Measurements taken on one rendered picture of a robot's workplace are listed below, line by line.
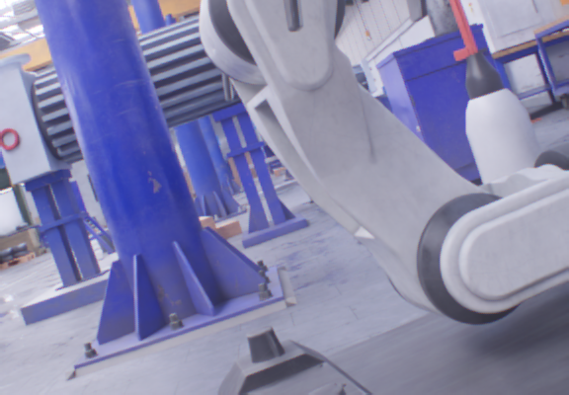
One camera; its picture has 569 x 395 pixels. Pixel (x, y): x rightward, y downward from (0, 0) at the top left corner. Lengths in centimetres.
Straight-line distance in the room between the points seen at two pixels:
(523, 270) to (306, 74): 30
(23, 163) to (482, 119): 310
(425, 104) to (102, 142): 168
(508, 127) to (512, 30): 494
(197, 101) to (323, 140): 394
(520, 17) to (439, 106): 367
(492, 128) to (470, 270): 158
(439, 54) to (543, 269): 298
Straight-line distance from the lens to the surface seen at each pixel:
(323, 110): 78
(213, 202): 816
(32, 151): 476
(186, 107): 471
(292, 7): 63
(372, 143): 82
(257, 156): 481
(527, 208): 83
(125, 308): 279
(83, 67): 271
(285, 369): 99
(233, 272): 272
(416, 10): 67
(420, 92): 374
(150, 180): 266
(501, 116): 237
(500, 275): 82
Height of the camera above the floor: 46
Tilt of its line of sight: 2 degrees down
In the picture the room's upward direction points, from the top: 19 degrees counter-clockwise
